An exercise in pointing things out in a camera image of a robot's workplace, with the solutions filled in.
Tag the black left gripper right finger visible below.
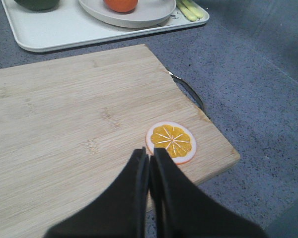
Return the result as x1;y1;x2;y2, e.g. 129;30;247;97
150;148;267;238

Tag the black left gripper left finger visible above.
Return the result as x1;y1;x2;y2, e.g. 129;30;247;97
44;148;149;238

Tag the beige round plate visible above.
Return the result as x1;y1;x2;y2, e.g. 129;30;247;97
79;0;176;28

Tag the orange mandarin fruit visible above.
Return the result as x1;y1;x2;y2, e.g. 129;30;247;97
104;0;138;13

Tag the white bear-print tray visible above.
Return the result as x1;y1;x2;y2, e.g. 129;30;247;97
2;0;210;53

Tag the orange slice toy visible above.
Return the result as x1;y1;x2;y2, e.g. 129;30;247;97
146;121;197;165

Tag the wooden cutting board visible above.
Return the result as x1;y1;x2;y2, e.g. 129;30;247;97
0;45;240;238

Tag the yellow plastic fork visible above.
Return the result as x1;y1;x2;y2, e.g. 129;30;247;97
182;0;204;18

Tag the green lime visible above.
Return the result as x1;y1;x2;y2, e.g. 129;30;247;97
15;0;59;11

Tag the metal cutting board handle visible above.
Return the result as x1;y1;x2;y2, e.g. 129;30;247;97
168;71;205;112

